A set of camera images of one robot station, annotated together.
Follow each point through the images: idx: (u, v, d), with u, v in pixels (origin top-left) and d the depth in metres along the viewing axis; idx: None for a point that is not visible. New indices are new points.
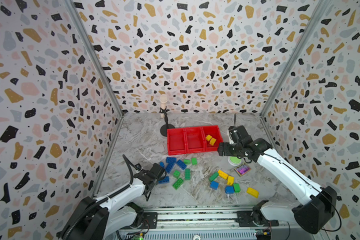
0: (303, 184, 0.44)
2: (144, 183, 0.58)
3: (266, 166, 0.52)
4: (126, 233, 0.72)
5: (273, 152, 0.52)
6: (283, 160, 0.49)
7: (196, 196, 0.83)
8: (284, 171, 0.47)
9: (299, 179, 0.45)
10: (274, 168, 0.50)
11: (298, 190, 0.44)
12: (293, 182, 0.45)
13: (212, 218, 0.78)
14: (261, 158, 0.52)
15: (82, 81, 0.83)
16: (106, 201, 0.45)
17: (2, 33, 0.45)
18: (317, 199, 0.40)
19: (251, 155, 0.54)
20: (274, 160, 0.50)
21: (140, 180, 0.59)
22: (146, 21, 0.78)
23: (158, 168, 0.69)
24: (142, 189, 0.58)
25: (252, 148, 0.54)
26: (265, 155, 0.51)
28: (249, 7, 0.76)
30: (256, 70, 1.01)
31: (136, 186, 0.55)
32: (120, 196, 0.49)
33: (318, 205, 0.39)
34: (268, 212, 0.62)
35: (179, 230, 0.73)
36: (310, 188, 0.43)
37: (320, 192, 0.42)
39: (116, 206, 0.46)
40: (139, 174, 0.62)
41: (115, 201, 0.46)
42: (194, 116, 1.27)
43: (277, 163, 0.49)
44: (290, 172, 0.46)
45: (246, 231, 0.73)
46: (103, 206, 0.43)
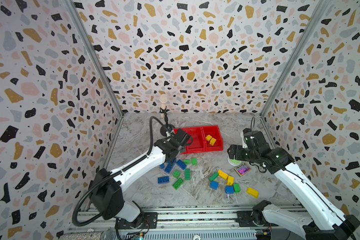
0: (326, 210, 0.40)
2: (163, 153, 0.53)
3: (284, 182, 0.48)
4: (126, 233, 0.72)
5: (294, 168, 0.46)
6: (306, 179, 0.45)
7: (196, 196, 0.83)
8: (306, 192, 0.43)
9: (322, 204, 0.41)
10: (294, 187, 0.45)
11: (319, 216, 0.41)
12: (313, 206, 0.42)
13: (212, 218, 0.78)
14: (281, 174, 0.47)
15: (82, 81, 0.83)
16: (120, 174, 0.44)
17: (2, 33, 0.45)
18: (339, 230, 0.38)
19: (270, 166, 0.48)
20: (296, 178, 0.45)
21: (159, 149, 0.54)
22: (146, 21, 0.78)
23: (182, 134, 0.60)
24: (163, 157, 0.53)
25: (272, 160, 0.48)
26: (287, 171, 0.46)
28: (249, 7, 0.76)
30: (256, 70, 1.01)
31: (154, 156, 0.51)
32: (135, 170, 0.46)
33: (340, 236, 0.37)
34: (271, 217, 0.62)
35: (179, 230, 0.73)
36: (333, 216, 0.39)
37: (343, 221, 0.39)
39: (130, 180, 0.44)
40: (159, 141, 0.56)
41: (129, 174, 0.44)
42: (194, 116, 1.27)
43: (300, 182, 0.44)
44: (312, 194, 0.42)
45: (246, 231, 0.73)
46: (116, 179, 0.42)
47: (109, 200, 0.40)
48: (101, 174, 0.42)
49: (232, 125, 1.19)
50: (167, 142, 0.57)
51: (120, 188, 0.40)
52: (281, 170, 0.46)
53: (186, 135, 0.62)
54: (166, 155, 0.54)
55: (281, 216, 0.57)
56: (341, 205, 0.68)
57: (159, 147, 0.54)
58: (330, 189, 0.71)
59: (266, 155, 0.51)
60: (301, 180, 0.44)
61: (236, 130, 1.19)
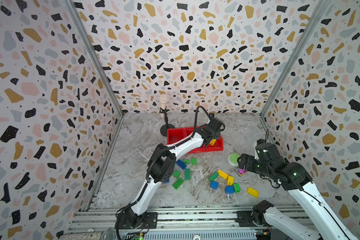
0: (342, 237, 0.39)
2: (202, 138, 0.65)
3: (300, 202, 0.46)
4: (126, 233, 0.72)
5: (312, 188, 0.43)
6: (323, 202, 0.42)
7: (196, 196, 0.83)
8: (323, 216, 0.41)
9: (338, 230, 0.39)
10: (310, 208, 0.43)
11: None
12: (329, 230, 0.40)
13: (212, 218, 0.78)
14: (298, 194, 0.44)
15: (82, 81, 0.83)
16: (174, 148, 0.57)
17: (2, 33, 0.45)
18: None
19: (285, 183, 0.45)
20: (314, 199, 0.42)
21: (199, 134, 0.66)
22: (146, 21, 0.78)
23: (216, 121, 0.71)
24: (201, 142, 0.66)
25: (289, 177, 0.45)
26: (305, 192, 0.43)
28: (249, 7, 0.76)
30: (256, 70, 1.01)
31: (196, 139, 0.63)
32: (184, 147, 0.59)
33: None
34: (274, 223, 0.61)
35: (179, 230, 0.73)
36: None
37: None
39: (180, 154, 0.57)
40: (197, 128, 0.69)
41: (179, 149, 0.57)
42: (201, 117, 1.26)
43: (317, 205, 0.42)
44: (329, 218, 0.40)
45: (246, 231, 0.73)
46: (172, 151, 0.56)
47: (166, 167, 0.54)
48: (159, 147, 0.56)
49: (232, 124, 1.19)
50: (204, 130, 0.69)
51: (175, 158, 0.53)
52: (298, 190, 0.43)
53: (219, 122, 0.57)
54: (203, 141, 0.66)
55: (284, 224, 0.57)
56: (341, 205, 0.68)
57: (199, 133, 0.66)
58: (330, 190, 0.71)
59: (283, 172, 0.46)
60: (318, 202, 0.42)
61: (236, 130, 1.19)
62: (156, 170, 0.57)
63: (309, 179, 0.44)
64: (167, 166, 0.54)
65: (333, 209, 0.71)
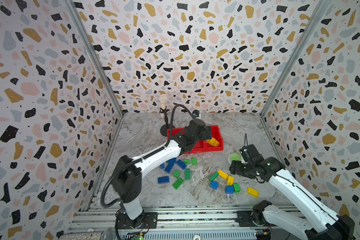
0: (318, 210, 0.43)
2: (179, 146, 0.55)
3: (279, 189, 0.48)
4: (125, 233, 0.72)
5: (285, 173, 0.51)
6: (296, 182, 0.48)
7: (196, 196, 0.83)
8: (298, 195, 0.46)
9: (314, 205, 0.43)
10: (287, 192, 0.49)
11: (313, 217, 0.43)
12: (306, 208, 0.44)
13: (212, 218, 0.78)
14: (274, 181, 0.52)
15: (82, 81, 0.83)
16: (140, 161, 0.47)
17: (1, 33, 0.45)
18: (333, 229, 0.39)
19: (262, 175, 0.53)
20: (287, 182, 0.49)
21: (176, 142, 0.57)
22: (146, 21, 0.78)
23: (194, 126, 0.60)
24: (178, 150, 0.56)
25: (264, 168, 0.53)
26: (278, 176, 0.50)
28: (249, 7, 0.76)
30: (256, 70, 1.01)
31: (171, 148, 0.54)
32: (154, 158, 0.49)
33: (334, 236, 0.38)
34: (271, 218, 0.62)
35: (179, 230, 0.73)
36: (326, 215, 0.41)
37: (337, 221, 0.40)
39: (149, 168, 0.48)
40: (175, 135, 0.59)
41: (149, 162, 0.47)
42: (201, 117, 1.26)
43: (291, 185, 0.48)
44: (304, 196, 0.45)
45: (246, 231, 0.73)
46: (138, 166, 0.45)
47: (130, 185, 0.43)
48: (122, 160, 0.46)
49: (232, 124, 1.19)
50: (183, 137, 0.59)
51: (140, 174, 0.43)
52: (273, 176, 0.51)
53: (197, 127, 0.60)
54: (181, 150, 0.57)
55: (282, 218, 0.57)
56: (341, 205, 0.68)
57: (176, 140, 0.57)
58: (330, 190, 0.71)
59: (259, 163, 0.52)
60: (292, 183, 0.48)
61: (236, 130, 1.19)
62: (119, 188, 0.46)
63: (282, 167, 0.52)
64: (131, 183, 0.43)
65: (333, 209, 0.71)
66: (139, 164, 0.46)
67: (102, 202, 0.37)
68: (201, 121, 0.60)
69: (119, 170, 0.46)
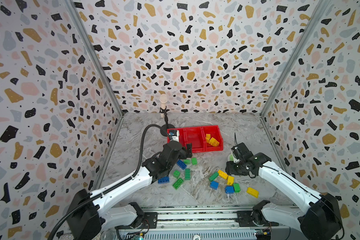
0: (301, 192, 0.45)
2: (150, 175, 0.51)
3: (268, 179, 0.55)
4: (126, 233, 0.72)
5: (271, 164, 0.55)
6: (281, 170, 0.53)
7: (196, 196, 0.83)
8: (284, 181, 0.49)
9: (298, 188, 0.46)
10: (274, 180, 0.52)
11: (298, 199, 0.46)
12: (292, 192, 0.47)
13: (212, 218, 0.78)
14: (261, 172, 0.56)
15: (82, 81, 0.83)
16: (100, 197, 0.42)
17: (2, 32, 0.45)
18: (316, 206, 0.41)
19: (251, 169, 0.58)
20: (273, 171, 0.53)
21: (147, 170, 0.52)
22: (146, 21, 0.78)
23: (168, 151, 0.54)
24: (149, 179, 0.51)
25: (253, 162, 0.58)
26: (264, 167, 0.55)
28: (249, 7, 0.76)
30: (256, 70, 1.01)
31: (140, 178, 0.49)
32: (118, 192, 0.44)
33: (318, 212, 0.40)
34: (270, 215, 0.62)
35: (179, 230, 0.73)
36: (309, 195, 0.44)
37: (320, 199, 0.43)
39: (110, 204, 0.43)
40: (148, 162, 0.55)
41: (110, 197, 0.43)
42: (201, 117, 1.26)
43: (276, 173, 0.52)
44: (288, 181, 0.49)
45: (246, 231, 0.73)
46: (96, 203, 0.41)
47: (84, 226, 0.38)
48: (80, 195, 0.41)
49: (232, 124, 1.19)
50: (156, 162, 0.56)
51: (97, 214, 0.38)
52: (260, 168, 0.55)
53: (172, 151, 0.56)
54: (154, 177, 0.53)
55: (281, 213, 0.56)
56: (341, 205, 0.68)
57: (147, 167, 0.53)
58: (330, 190, 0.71)
59: (249, 158, 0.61)
60: (277, 171, 0.52)
61: (236, 130, 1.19)
62: (73, 227, 0.41)
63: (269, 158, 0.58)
64: (84, 225, 0.38)
65: None
66: (97, 201, 0.41)
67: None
68: (175, 146, 0.55)
69: (73, 209, 0.41)
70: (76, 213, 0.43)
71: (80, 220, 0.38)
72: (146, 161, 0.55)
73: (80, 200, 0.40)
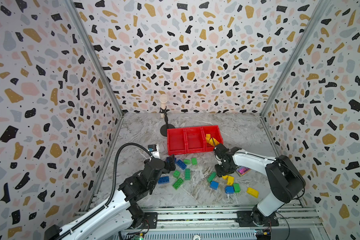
0: (261, 160, 0.55)
2: (126, 200, 0.49)
3: (240, 163, 0.65)
4: (126, 233, 0.72)
5: (241, 150, 0.66)
6: (247, 151, 0.64)
7: (196, 196, 0.83)
8: (249, 158, 0.59)
9: (258, 158, 0.56)
10: (243, 160, 0.62)
11: (260, 166, 0.55)
12: (256, 164, 0.56)
13: (212, 218, 0.78)
14: (234, 157, 0.66)
15: (82, 81, 0.83)
16: (69, 233, 0.41)
17: (1, 33, 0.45)
18: (273, 166, 0.49)
19: (229, 161, 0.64)
20: (241, 154, 0.63)
21: (123, 193, 0.50)
22: (146, 21, 0.78)
23: (149, 170, 0.51)
24: (127, 203, 0.49)
25: (229, 155, 0.68)
26: (236, 154, 0.65)
28: (249, 7, 0.76)
30: (256, 70, 1.01)
31: (114, 205, 0.47)
32: (88, 225, 0.43)
33: (274, 170, 0.47)
34: (266, 209, 0.63)
35: (179, 230, 0.73)
36: (266, 160, 0.53)
37: (276, 160, 0.51)
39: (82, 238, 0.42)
40: (125, 184, 0.52)
41: (81, 231, 0.42)
42: (201, 117, 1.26)
43: (243, 155, 0.62)
44: (251, 156, 0.59)
45: (246, 231, 0.73)
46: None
47: None
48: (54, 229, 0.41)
49: (232, 124, 1.19)
50: (135, 182, 0.53)
51: None
52: (233, 155, 0.66)
53: (153, 171, 0.53)
54: (132, 198, 0.50)
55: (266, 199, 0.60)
56: (341, 205, 0.68)
57: (125, 191, 0.50)
58: (330, 190, 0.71)
59: (225, 152, 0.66)
60: (243, 153, 0.63)
61: (236, 130, 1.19)
62: None
63: (240, 148, 0.68)
64: None
65: (333, 208, 0.71)
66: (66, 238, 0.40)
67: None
68: (156, 165, 0.53)
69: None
70: None
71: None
72: (123, 183, 0.52)
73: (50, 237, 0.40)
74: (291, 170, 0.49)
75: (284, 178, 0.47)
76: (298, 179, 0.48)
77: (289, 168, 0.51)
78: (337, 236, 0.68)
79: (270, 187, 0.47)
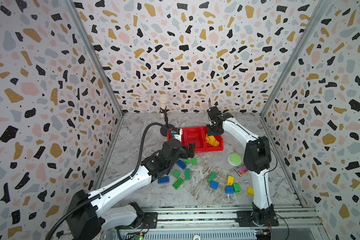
0: (246, 134, 0.61)
2: (149, 174, 0.50)
3: (226, 129, 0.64)
4: (126, 233, 0.72)
5: (232, 118, 0.70)
6: (237, 121, 0.68)
7: (196, 196, 0.83)
8: (237, 129, 0.64)
9: (244, 132, 0.62)
10: (231, 129, 0.68)
11: (242, 140, 0.63)
12: (240, 136, 0.64)
13: (212, 218, 0.78)
14: (223, 123, 0.71)
15: (82, 81, 0.83)
16: (98, 198, 0.41)
17: (1, 33, 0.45)
18: (253, 142, 0.57)
19: (218, 124, 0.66)
20: (231, 122, 0.68)
21: (146, 169, 0.51)
22: (146, 21, 0.78)
23: (167, 149, 0.53)
24: (149, 178, 0.50)
25: (220, 119, 0.73)
26: (227, 121, 0.69)
28: (249, 7, 0.76)
30: (256, 70, 1.01)
31: (139, 178, 0.49)
32: (116, 193, 0.44)
33: (252, 146, 0.55)
34: (258, 199, 0.66)
35: (179, 230, 0.73)
36: (250, 137, 0.59)
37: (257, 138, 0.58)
39: (108, 205, 0.42)
40: (146, 161, 0.54)
41: (108, 197, 0.42)
42: (201, 117, 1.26)
43: (233, 124, 0.67)
44: (239, 128, 0.64)
45: (246, 231, 0.73)
46: (94, 204, 0.40)
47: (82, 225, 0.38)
48: (78, 196, 0.41)
49: None
50: (156, 161, 0.55)
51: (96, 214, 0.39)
52: (224, 122, 0.71)
53: (171, 149, 0.54)
54: (153, 175, 0.52)
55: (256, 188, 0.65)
56: (341, 205, 0.68)
57: (146, 167, 0.52)
58: (330, 189, 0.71)
59: (217, 116, 0.74)
60: (232, 121, 0.68)
61: None
62: (72, 228, 0.41)
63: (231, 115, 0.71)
64: (83, 226, 0.37)
65: (333, 208, 0.71)
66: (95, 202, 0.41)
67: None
68: (175, 144, 0.54)
69: (72, 210, 0.41)
70: (76, 213, 0.43)
71: (79, 220, 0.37)
72: (144, 160, 0.54)
73: (78, 200, 0.40)
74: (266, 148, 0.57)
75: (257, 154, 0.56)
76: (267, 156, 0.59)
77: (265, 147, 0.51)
78: (337, 236, 0.68)
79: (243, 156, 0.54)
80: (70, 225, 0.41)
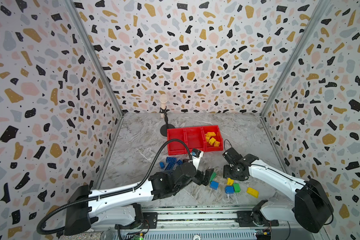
0: (288, 182, 0.48)
2: (151, 193, 0.48)
3: (255, 174, 0.58)
4: (126, 233, 0.72)
5: (259, 162, 0.59)
6: (268, 166, 0.56)
7: (196, 196, 0.83)
8: (272, 175, 0.52)
9: (285, 178, 0.49)
10: (262, 175, 0.55)
11: (286, 188, 0.48)
12: (281, 184, 0.49)
13: (212, 218, 0.78)
14: (250, 168, 0.59)
15: (82, 81, 0.83)
16: (96, 200, 0.42)
17: (1, 33, 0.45)
18: (303, 193, 0.43)
19: (242, 170, 0.61)
20: (260, 167, 0.56)
21: (151, 185, 0.49)
22: (146, 21, 0.78)
23: (179, 174, 0.48)
24: (150, 196, 0.48)
25: (243, 164, 0.61)
26: (253, 166, 0.58)
28: (249, 7, 0.76)
30: (256, 70, 1.01)
31: (140, 194, 0.47)
32: (113, 200, 0.43)
33: (303, 197, 0.42)
34: (269, 213, 0.62)
35: (179, 230, 0.73)
36: (294, 183, 0.47)
37: (305, 185, 0.45)
39: (102, 209, 0.42)
40: (155, 177, 0.51)
41: (105, 203, 0.42)
42: (201, 117, 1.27)
43: (264, 170, 0.55)
44: (275, 175, 0.51)
45: (246, 231, 0.73)
46: (89, 205, 0.40)
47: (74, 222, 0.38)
48: (80, 190, 0.42)
49: (232, 124, 1.19)
50: (164, 180, 0.52)
51: (87, 217, 0.38)
52: (249, 167, 0.59)
53: (182, 176, 0.50)
54: (156, 195, 0.49)
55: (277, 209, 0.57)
56: (341, 205, 0.68)
57: (153, 183, 0.50)
58: (330, 190, 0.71)
59: (238, 160, 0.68)
60: (264, 167, 0.56)
61: (236, 130, 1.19)
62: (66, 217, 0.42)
63: (255, 158, 0.61)
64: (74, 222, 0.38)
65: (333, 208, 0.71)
66: (91, 203, 0.41)
67: (39, 229, 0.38)
68: (189, 171, 0.49)
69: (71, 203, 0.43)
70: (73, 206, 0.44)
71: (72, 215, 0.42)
72: (153, 176, 0.51)
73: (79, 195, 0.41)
74: (322, 197, 0.45)
75: (313, 206, 0.41)
76: (326, 207, 0.44)
77: (321, 196, 0.45)
78: (337, 236, 0.68)
79: (296, 213, 0.48)
80: (66, 214, 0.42)
